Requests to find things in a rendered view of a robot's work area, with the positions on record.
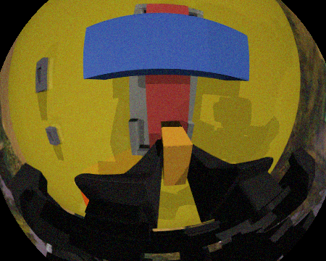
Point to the blue bar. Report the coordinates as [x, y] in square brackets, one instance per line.
[164, 44]

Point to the orange rectangular block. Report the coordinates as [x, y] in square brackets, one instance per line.
[177, 152]

